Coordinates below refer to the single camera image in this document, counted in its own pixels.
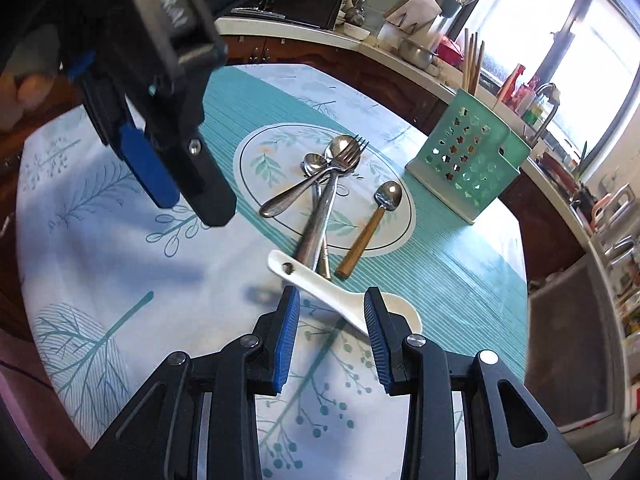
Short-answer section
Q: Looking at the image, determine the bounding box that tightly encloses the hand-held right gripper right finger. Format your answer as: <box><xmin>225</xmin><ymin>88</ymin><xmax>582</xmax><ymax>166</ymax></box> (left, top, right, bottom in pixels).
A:
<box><xmin>363</xmin><ymin>286</ymin><xmax>591</xmax><ymax>480</ymax></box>

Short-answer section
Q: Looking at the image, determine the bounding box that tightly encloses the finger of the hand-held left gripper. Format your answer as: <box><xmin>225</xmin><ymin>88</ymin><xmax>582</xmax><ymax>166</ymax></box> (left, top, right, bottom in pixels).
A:
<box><xmin>80</xmin><ymin>77</ymin><xmax>182</xmax><ymax>209</ymax></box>
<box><xmin>149</xmin><ymin>122</ymin><xmax>237</xmax><ymax>229</ymax></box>

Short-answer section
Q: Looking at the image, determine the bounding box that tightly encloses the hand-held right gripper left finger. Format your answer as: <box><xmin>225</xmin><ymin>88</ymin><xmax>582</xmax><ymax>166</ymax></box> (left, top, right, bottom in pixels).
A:
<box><xmin>75</xmin><ymin>285</ymin><xmax>302</xmax><ymax>480</ymax></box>

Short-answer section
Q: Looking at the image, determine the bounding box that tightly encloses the white ceramic soup spoon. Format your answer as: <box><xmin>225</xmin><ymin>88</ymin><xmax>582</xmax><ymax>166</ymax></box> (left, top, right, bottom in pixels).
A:
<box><xmin>267</xmin><ymin>249</ymin><xmax>423</xmax><ymax>336</ymax></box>

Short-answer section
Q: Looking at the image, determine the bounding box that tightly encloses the green perforated utensil holder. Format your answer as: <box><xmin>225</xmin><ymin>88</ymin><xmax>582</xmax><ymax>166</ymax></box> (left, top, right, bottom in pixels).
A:
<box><xmin>404</xmin><ymin>87</ymin><xmax>532</xmax><ymax>225</ymax></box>

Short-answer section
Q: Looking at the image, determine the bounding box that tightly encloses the brown wooden chopstick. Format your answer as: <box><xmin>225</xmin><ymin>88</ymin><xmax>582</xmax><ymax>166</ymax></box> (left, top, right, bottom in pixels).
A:
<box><xmin>472</xmin><ymin>41</ymin><xmax>487</xmax><ymax>93</ymax></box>

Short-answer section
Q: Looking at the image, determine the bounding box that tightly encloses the person's left hand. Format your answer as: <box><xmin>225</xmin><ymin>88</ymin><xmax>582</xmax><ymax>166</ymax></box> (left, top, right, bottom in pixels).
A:
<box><xmin>0</xmin><ymin>71</ymin><xmax>54</xmax><ymax>132</ymax></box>

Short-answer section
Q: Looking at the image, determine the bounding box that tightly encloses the metal fork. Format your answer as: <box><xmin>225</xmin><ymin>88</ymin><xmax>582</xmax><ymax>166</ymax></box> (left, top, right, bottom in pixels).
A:
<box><xmin>259</xmin><ymin>135</ymin><xmax>371</xmax><ymax>219</ymax></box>

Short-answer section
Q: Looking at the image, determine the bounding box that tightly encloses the teal leaf print tablecloth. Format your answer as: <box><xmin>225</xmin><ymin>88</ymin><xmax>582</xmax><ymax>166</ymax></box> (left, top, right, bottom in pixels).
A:
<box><xmin>15</xmin><ymin>62</ymin><xmax>531</xmax><ymax>480</ymax></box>

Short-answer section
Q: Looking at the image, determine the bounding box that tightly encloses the large metal spoon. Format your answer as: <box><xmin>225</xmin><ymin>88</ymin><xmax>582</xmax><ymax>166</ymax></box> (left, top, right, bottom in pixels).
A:
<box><xmin>290</xmin><ymin>134</ymin><xmax>357</xmax><ymax>273</ymax></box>

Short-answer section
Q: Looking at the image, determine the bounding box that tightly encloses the small metal spoon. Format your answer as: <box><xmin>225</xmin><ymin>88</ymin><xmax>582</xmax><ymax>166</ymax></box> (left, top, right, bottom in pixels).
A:
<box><xmin>301</xmin><ymin>152</ymin><xmax>333</xmax><ymax>281</ymax></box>

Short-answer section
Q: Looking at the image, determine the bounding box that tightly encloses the brown wooden cabinet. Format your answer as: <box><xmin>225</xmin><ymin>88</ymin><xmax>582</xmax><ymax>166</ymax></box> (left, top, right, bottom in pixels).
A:
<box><xmin>220</xmin><ymin>35</ymin><xmax>451</xmax><ymax>131</ymax></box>

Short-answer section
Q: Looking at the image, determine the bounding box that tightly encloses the grey mesh cabinet door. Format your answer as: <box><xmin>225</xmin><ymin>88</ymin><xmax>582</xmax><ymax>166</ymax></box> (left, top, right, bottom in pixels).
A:
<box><xmin>525</xmin><ymin>255</ymin><xmax>626</xmax><ymax>431</ymax></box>

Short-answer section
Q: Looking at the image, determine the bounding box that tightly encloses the stainless steel pot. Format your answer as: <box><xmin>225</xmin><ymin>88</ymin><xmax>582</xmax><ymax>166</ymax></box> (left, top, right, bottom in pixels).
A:
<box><xmin>398</xmin><ymin>37</ymin><xmax>435</xmax><ymax>66</ymax></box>

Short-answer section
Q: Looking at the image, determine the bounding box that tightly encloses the wooden cutting board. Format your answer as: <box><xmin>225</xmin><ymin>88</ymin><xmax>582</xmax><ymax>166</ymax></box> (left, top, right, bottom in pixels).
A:
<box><xmin>385</xmin><ymin>0</ymin><xmax>443</xmax><ymax>28</ymax></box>

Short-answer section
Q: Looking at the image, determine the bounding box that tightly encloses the white metal rack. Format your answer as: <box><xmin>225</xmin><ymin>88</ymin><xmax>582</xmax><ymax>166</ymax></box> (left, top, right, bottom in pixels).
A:
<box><xmin>590</xmin><ymin>185</ymin><xmax>640</xmax><ymax>271</ymax></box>

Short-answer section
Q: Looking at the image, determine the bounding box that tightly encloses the red plastic container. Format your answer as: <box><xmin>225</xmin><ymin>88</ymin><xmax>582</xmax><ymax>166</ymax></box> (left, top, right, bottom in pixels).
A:
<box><xmin>437</xmin><ymin>37</ymin><xmax>463</xmax><ymax>66</ymax></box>

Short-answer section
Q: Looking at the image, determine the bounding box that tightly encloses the red spray bottle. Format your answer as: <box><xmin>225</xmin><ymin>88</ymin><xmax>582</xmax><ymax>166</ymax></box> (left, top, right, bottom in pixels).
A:
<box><xmin>495</xmin><ymin>62</ymin><xmax>526</xmax><ymax>106</ymax></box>

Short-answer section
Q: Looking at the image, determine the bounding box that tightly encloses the metal kitchen faucet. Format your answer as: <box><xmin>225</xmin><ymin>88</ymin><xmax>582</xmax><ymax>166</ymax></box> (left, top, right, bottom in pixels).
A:
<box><xmin>522</xmin><ymin>82</ymin><xmax>561</xmax><ymax>146</ymax></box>

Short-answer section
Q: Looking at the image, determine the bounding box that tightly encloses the kitchen window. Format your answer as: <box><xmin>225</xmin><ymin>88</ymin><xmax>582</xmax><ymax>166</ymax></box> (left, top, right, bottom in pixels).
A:
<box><xmin>460</xmin><ymin>0</ymin><xmax>640</xmax><ymax>161</ymax></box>

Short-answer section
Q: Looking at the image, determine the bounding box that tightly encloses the wooden handled metal spoon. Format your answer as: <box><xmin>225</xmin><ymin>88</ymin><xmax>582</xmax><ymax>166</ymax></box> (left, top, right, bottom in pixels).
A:
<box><xmin>334</xmin><ymin>180</ymin><xmax>404</xmax><ymax>281</ymax></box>

